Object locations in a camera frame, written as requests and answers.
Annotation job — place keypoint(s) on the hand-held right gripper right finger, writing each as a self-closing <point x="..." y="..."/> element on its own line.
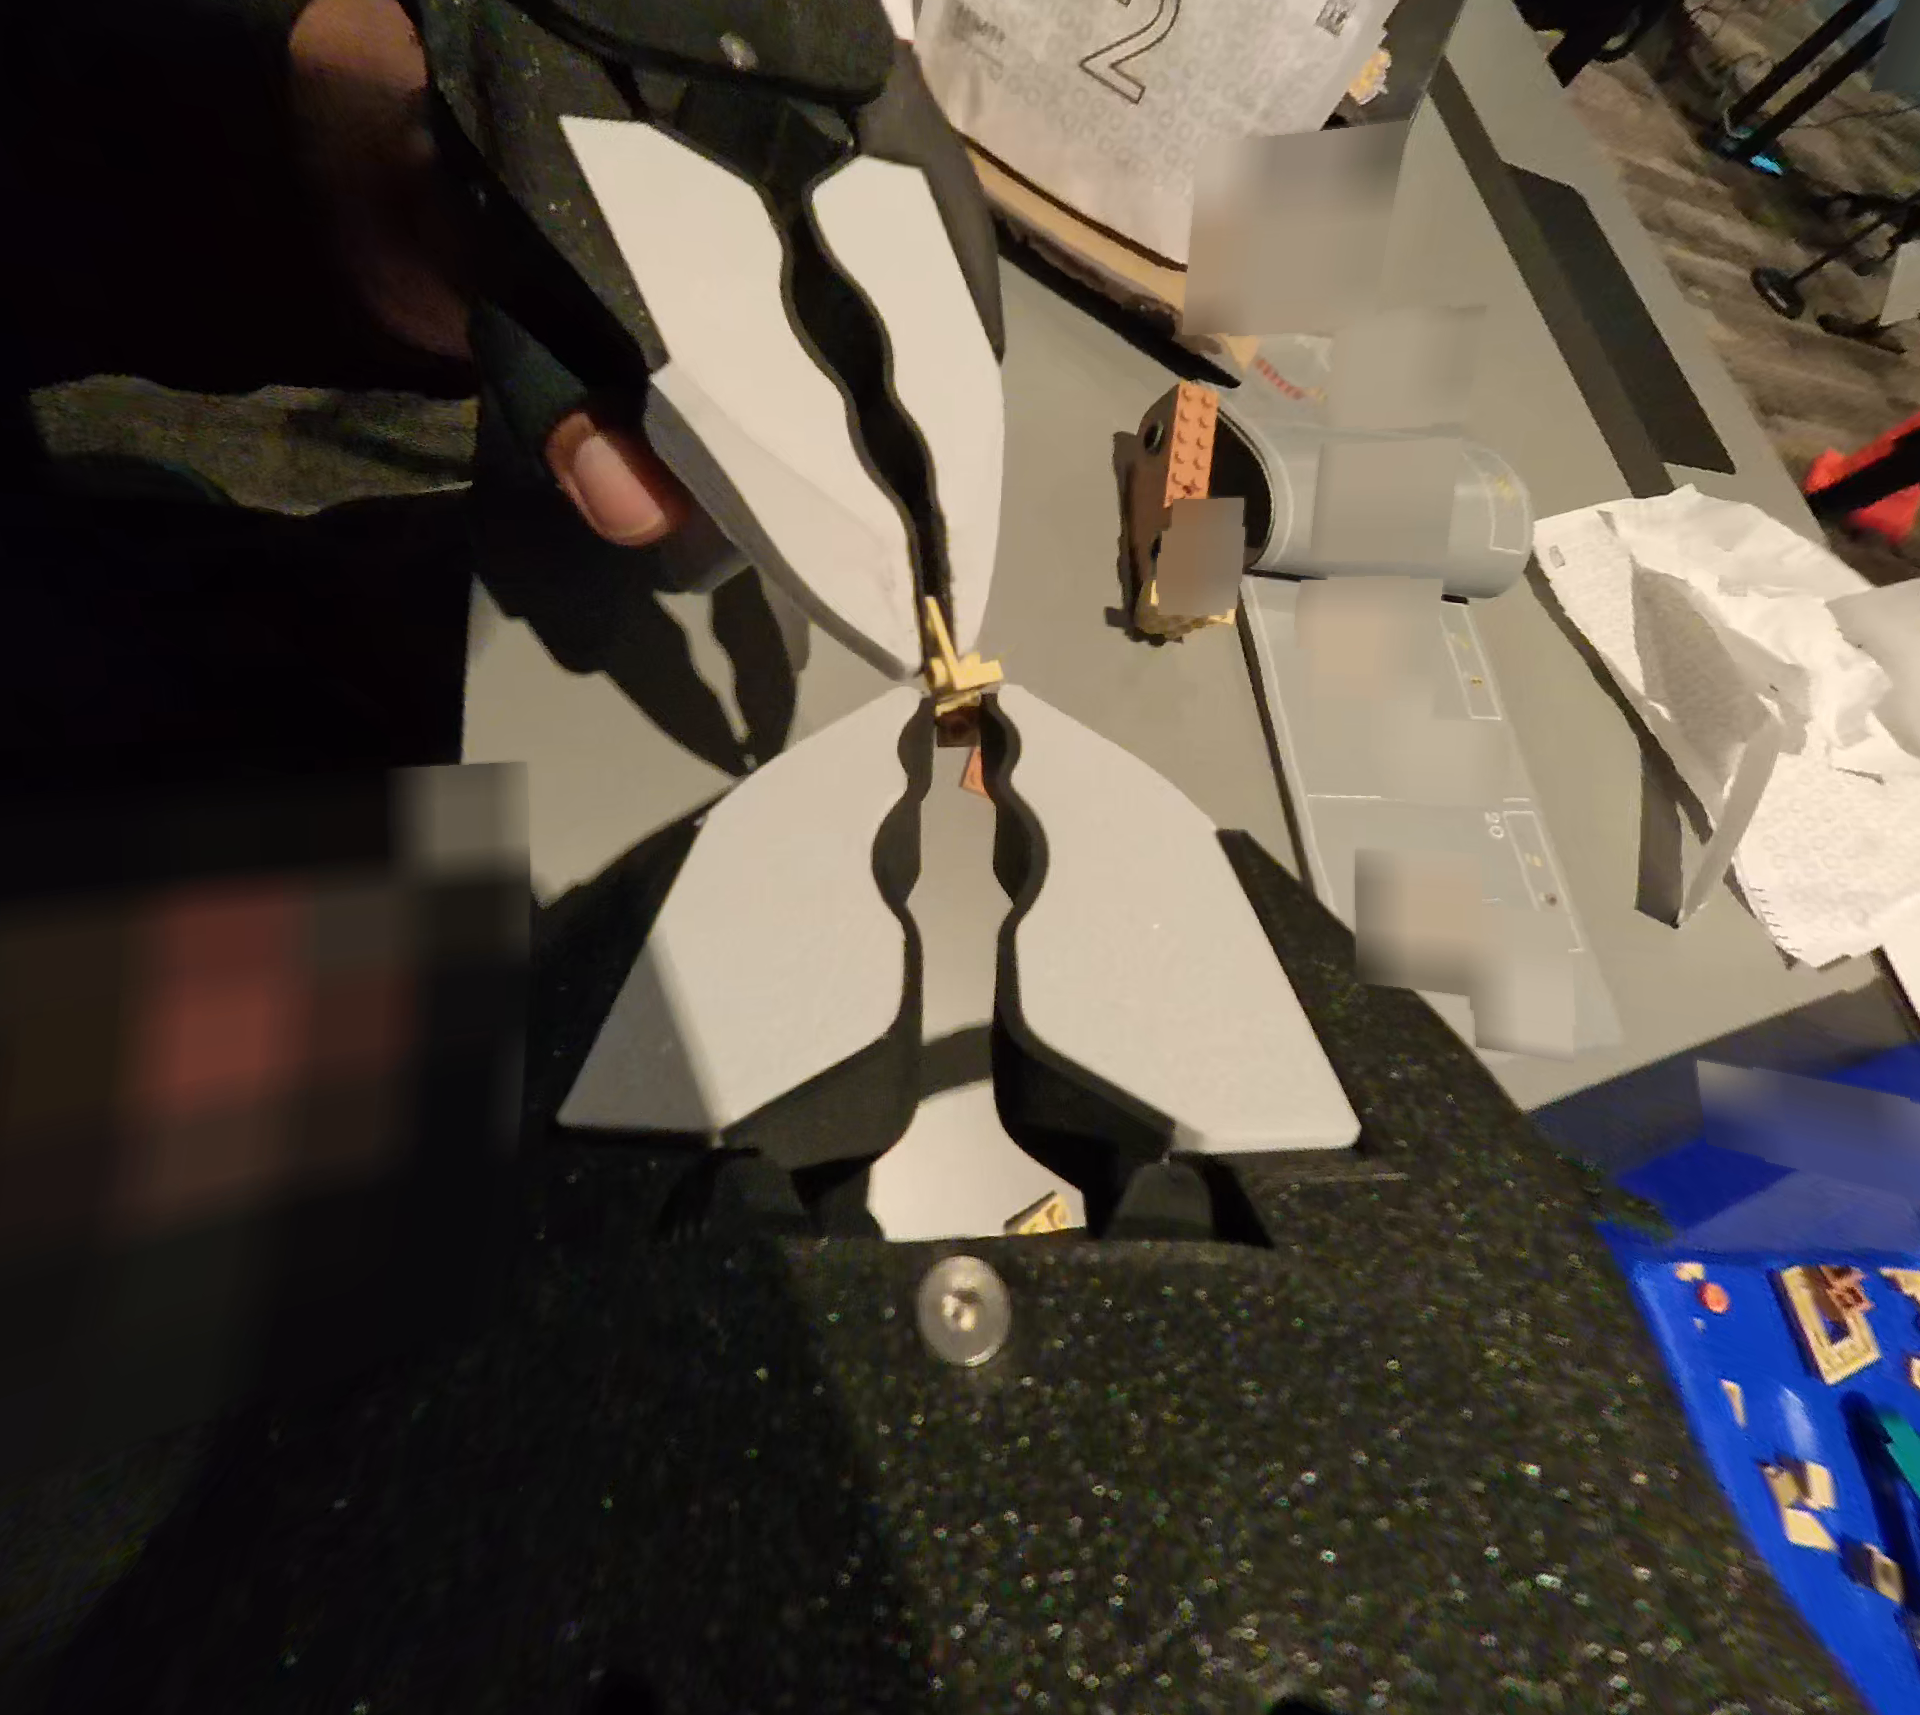
<point x="1172" y="982"/>

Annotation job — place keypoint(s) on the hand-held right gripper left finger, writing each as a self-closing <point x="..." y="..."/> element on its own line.
<point x="736" y="982"/>

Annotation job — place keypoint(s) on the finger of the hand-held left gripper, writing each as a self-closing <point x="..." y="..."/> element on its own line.
<point x="736" y="367"/>
<point x="931" y="336"/>

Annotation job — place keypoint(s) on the small yellow brick assembly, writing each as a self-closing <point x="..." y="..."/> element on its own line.
<point x="956" y="665"/>

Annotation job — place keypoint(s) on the grey desk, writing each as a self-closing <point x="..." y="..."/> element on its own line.
<point x="1139" y="757"/>

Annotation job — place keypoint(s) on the person's left hand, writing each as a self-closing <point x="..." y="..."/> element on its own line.
<point x="391" y="188"/>

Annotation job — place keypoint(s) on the brown cardboard tray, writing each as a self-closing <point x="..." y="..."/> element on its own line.
<point x="1080" y="247"/>

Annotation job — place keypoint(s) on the small orange toy brick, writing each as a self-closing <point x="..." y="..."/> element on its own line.
<point x="1175" y="471"/>

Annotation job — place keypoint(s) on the grey instruction booklet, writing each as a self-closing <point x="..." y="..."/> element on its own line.
<point x="1441" y="697"/>

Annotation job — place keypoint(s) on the dark printed carton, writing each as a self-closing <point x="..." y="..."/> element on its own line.
<point x="1425" y="37"/>

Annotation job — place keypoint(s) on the blue plastic bin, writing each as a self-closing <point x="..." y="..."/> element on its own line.
<point x="1740" y="1205"/>

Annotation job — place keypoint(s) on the crumpled white paper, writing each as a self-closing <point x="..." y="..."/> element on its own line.
<point x="1740" y="697"/>

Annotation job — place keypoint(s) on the pile of toy bricks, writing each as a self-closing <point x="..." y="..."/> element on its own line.
<point x="1815" y="1417"/>

